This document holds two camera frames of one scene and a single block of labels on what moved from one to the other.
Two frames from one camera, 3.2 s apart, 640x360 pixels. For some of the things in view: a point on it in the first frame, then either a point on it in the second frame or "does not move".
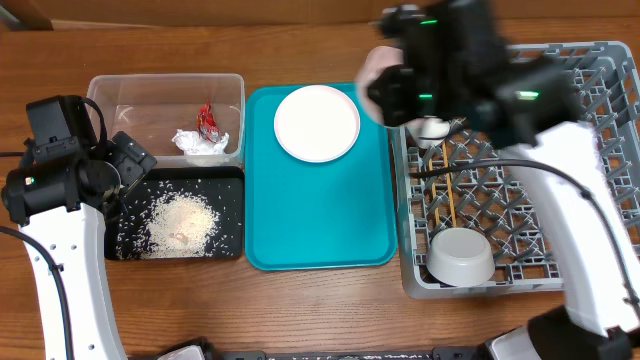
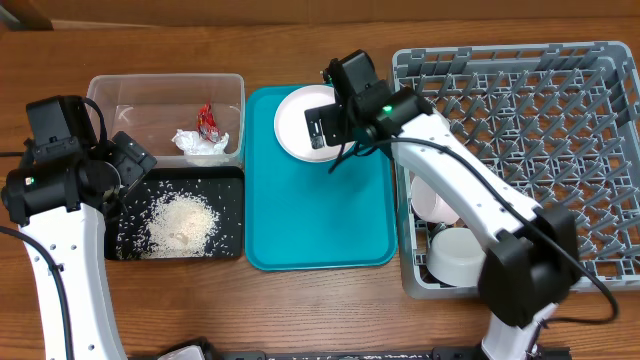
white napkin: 191,144 does not move
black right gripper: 399,110 -> 326,120
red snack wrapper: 207,124 does not move
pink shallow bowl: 378,58 -> 430,204
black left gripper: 131,159 does not move
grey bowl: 460,257 does not move
